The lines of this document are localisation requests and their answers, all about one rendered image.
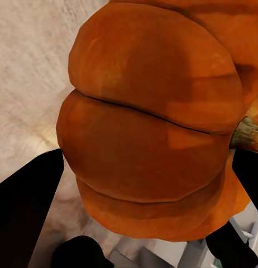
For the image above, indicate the coffee table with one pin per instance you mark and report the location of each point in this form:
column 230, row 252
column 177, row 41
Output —
column 192, row 257

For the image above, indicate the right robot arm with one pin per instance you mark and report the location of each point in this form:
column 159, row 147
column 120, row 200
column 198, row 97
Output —
column 230, row 245

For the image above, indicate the pumpkin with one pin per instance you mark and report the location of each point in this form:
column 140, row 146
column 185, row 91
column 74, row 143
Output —
column 165, row 92

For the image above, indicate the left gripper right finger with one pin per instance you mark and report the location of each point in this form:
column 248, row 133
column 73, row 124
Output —
column 245, row 166

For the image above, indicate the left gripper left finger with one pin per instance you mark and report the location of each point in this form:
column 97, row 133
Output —
column 25, row 198

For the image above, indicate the shelf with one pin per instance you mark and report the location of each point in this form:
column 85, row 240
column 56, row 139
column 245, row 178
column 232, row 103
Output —
column 252, row 238

